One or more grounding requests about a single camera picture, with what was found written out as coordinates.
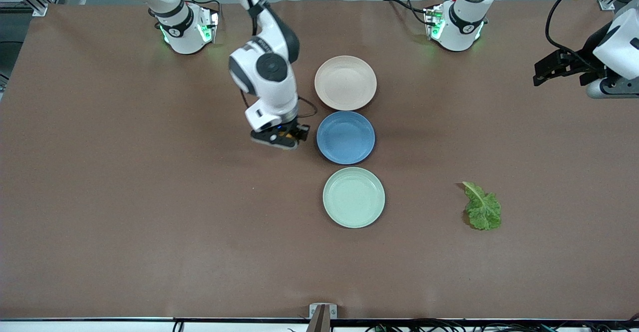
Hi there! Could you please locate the green lettuce leaf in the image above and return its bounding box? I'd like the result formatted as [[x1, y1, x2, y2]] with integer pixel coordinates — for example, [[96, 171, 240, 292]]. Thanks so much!
[[462, 181, 502, 231]]

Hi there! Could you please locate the blue round plate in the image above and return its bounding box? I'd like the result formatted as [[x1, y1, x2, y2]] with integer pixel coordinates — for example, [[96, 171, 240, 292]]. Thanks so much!
[[316, 111, 376, 165]]

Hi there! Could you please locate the beige round plate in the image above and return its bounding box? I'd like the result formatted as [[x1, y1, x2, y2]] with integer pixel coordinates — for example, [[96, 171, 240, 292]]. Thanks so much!
[[314, 55, 378, 112]]

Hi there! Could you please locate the pale green round plate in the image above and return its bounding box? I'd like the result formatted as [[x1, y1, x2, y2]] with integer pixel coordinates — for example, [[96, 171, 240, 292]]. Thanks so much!
[[322, 167, 386, 229]]

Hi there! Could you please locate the brown table cover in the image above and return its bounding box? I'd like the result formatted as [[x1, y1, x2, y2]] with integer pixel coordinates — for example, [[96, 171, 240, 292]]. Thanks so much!
[[0, 0, 639, 320]]

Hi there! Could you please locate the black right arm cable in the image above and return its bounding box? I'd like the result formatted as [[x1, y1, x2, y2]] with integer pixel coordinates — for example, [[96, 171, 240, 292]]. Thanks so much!
[[232, 0, 319, 121]]

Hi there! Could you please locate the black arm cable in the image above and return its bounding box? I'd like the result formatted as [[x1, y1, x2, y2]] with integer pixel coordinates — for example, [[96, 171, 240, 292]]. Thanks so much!
[[232, 0, 319, 121], [545, 0, 608, 61]]

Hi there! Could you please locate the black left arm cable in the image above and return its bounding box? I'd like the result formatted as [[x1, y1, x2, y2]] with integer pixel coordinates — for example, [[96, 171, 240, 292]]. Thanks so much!
[[545, 0, 608, 61]]

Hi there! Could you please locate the black left base cable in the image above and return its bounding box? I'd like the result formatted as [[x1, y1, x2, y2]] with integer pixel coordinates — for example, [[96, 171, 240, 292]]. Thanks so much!
[[383, 0, 431, 27]]

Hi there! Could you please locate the black base cable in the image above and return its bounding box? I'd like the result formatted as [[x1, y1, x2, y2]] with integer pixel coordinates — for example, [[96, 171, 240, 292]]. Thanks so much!
[[383, 0, 431, 27], [150, 0, 223, 29]]

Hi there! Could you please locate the black right base cable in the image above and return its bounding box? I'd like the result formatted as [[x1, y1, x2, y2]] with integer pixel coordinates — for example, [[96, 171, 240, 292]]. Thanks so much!
[[150, 0, 223, 29]]

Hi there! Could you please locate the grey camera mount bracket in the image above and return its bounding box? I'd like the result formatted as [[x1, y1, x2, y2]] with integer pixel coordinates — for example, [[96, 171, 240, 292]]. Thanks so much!
[[306, 303, 338, 332]]

